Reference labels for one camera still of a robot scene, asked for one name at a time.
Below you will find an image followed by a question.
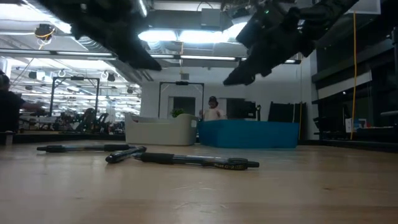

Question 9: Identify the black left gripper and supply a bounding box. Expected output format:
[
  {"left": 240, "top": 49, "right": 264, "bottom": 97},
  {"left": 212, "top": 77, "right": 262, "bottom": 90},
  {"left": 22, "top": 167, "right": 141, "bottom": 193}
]
[{"left": 37, "top": 0, "right": 162, "bottom": 72}]

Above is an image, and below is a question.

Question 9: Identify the grey plastic bin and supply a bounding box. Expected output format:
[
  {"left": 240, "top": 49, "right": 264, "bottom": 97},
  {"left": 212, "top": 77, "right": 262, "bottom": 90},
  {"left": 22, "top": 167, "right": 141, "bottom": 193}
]
[{"left": 124, "top": 113, "right": 200, "bottom": 146}]

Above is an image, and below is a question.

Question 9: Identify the black gel pen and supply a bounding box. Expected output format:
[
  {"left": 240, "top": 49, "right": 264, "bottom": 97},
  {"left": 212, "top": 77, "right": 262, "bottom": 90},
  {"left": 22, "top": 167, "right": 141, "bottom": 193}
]
[
  {"left": 104, "top": 146, "right": 147, "bottom": 164},
  {"left": 132, "top": 152, "right": 261, "bottom": 171},
  {"left": 36, "top": 144, "right": 136, "bottom": 154}
]

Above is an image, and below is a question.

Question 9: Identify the yellow cable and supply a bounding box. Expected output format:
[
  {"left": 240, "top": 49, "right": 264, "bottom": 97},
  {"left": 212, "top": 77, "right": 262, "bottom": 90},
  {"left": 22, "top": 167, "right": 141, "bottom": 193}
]
[{"left": 350, "top": 11, "right": 358, "bottom": 141}]

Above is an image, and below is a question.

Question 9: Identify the white box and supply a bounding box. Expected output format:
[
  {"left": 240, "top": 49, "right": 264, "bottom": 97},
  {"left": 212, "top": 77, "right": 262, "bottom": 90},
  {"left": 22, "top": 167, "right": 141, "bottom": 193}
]
[{"left": 345, "top": 117, "right": 368, "bottom": 134}]

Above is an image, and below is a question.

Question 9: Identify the long ceiling light bar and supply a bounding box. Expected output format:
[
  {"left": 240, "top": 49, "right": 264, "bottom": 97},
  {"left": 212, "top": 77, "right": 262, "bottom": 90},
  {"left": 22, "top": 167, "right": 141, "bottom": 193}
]
[{"left": 150, "top": 54, "right": 302, "bottom": 65}]

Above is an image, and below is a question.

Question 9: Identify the round ceiling device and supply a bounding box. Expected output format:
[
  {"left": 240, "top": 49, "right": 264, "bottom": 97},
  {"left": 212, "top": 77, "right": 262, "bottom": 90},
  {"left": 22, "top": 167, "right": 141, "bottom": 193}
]
[{"left": 34, "top": 23, "right": 57, "bottom": 41}]

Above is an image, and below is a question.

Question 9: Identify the person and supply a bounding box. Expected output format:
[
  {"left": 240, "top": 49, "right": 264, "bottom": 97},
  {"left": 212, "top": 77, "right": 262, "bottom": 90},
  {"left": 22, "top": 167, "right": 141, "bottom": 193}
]
[
  {"left": 198, "top": 95, "right": 228, "bottom": 122},
  {"left": 0, "top": 73, "right": 43, "bottom": 133}
]

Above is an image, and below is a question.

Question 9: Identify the black gantry frame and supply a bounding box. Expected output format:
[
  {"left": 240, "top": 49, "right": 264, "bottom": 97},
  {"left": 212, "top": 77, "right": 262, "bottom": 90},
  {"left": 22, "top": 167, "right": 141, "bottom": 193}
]
[
  {"left": 158, "top": 81, "right": 205, "bottom": 121},
  {"left": 49, "top": 76, "right": 100, "bottom": 125}
]

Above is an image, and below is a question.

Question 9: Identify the black table frame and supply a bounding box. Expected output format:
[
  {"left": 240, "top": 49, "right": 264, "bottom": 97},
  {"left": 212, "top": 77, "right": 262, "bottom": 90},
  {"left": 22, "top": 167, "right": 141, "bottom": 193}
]
[{"left": 0, "top": 130, "right": 398, "bottom": 153}]

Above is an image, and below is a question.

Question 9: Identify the black monitor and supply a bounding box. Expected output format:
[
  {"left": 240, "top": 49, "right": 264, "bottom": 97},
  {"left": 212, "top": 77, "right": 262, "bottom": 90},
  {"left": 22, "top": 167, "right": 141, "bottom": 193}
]
[{"left": 226, "top": 98, "right": 261, "bottom": 121}]

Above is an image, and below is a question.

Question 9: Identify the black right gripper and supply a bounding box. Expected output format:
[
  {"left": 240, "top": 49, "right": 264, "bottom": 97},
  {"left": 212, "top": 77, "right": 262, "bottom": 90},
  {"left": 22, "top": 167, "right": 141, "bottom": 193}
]
[{"left": 223, "top": 0, "right": 315, "bottom": 86}]

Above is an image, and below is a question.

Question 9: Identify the blue plastic bin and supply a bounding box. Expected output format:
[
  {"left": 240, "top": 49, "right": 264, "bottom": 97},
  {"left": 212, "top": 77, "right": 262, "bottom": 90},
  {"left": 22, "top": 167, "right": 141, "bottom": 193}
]
[{"left": 198, "top": 119, "right": 300, "bottom": 149}]

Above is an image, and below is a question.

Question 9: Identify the black panel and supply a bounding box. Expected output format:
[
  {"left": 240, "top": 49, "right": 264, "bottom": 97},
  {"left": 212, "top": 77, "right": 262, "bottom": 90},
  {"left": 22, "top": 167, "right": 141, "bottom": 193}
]
[{"left": 267, "top": 101, "right": 307, "bottom": 123}]

